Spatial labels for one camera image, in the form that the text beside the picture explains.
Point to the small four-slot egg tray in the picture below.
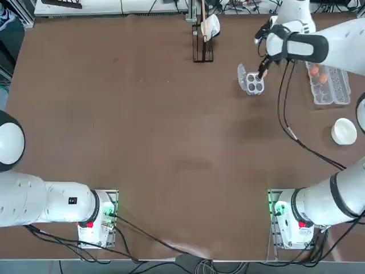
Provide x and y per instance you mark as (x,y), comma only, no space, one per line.
(242,75)

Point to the wooden rack rod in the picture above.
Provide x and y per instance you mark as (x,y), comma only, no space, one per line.
(203,17)

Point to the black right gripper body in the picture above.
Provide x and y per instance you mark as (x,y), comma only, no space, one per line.
(271,59)

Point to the white cup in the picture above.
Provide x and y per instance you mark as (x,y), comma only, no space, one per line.
(212,25)

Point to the silver aluminium frame post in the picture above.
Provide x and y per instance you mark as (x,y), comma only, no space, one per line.
(191,10)

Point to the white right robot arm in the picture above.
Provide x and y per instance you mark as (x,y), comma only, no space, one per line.
(336,42)

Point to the transparent twelve-slot egg tray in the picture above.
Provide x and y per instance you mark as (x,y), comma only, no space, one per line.
(340,88)

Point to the white bowl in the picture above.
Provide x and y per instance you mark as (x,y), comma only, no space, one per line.
(344,132)

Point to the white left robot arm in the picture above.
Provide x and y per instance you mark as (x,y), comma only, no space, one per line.
(57,202)

